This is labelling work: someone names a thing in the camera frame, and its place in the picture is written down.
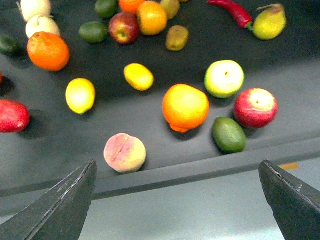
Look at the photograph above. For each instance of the yellow orange fruit centre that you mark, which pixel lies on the yellow orange fruit centre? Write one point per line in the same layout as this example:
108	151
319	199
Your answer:
152	18

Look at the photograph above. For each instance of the brown kiwi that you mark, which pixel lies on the brown kiwi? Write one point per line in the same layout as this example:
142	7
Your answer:
177	38

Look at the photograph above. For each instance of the green avocado right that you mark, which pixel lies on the green avocado right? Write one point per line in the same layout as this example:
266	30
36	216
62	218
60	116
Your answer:
228	135

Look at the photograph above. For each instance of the yellow lemon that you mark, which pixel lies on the yellow lemon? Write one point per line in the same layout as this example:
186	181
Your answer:
80	95

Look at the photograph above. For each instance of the green lime lower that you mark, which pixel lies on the green lime lower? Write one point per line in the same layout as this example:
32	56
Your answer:
93	32

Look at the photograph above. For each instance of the large orange front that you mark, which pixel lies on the large orange front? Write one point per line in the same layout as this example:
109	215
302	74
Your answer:
48	51

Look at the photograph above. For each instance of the green lime upper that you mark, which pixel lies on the green lime upper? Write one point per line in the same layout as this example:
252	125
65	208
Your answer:
106	9

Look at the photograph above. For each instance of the yellow pear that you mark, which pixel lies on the yellow pear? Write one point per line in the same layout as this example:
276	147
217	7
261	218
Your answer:
270	22

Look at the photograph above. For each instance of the white onion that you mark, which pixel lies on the white onion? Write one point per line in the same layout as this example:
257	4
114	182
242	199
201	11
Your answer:
32	8

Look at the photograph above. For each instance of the dark green avocado left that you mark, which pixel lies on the dark green avocado left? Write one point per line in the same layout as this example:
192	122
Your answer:
9	46

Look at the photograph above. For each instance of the red pomegranate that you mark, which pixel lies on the red pomegranate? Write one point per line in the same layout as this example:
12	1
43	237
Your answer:
14	116

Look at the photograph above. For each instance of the yellow orange fruit front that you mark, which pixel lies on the yellow orange fruit front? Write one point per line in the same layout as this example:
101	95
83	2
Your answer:
185	108

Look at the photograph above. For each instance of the white apple front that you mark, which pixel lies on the white apple front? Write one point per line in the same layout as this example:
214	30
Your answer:
41	24

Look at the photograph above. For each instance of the green apple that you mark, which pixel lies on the green apple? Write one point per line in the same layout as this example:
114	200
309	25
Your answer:
224	78

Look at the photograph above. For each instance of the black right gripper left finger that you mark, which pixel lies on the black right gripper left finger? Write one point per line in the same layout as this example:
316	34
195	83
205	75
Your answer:
60	213

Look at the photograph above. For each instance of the red apple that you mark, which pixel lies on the red apple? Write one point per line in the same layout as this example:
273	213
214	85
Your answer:
124	28
255	108

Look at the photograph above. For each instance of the red apple right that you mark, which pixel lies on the red apple right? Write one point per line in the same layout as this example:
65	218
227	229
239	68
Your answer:
255	108

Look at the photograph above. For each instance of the small mandarin orange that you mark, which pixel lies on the small mandarin orange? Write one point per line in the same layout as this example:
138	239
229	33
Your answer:
130	6

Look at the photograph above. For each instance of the yellow orange fruit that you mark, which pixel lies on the yellow orange fruit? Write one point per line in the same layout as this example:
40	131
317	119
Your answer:
152	18
185	108

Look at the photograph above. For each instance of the peach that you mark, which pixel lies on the peach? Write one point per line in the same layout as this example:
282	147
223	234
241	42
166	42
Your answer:
125	153

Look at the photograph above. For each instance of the greenish kiwi behind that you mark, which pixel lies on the greenish kiwi behind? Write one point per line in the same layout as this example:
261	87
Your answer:
171	8

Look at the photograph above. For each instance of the red apple centre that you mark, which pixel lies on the red apple centre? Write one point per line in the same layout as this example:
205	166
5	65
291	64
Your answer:
124	28

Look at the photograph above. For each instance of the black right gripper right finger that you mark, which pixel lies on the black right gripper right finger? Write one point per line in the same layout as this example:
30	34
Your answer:
294	203

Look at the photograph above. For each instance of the green lime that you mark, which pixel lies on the green lime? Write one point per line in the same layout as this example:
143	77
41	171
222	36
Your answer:
93	32
106	9

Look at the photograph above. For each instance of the red chili pepper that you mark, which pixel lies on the red chili pepper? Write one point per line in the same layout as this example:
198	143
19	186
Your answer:
238	13

